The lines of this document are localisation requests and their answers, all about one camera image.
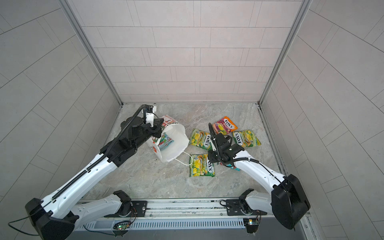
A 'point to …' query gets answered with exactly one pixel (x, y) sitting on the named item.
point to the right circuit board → (252, 224)
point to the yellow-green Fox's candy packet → (246, 138)
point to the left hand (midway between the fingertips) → (166, 118)
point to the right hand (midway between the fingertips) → (209, 157)
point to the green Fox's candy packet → (201, 139)
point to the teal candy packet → (165, 142)
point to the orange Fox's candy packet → (224, 126)
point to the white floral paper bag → (177, 132)
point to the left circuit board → (122, 225)
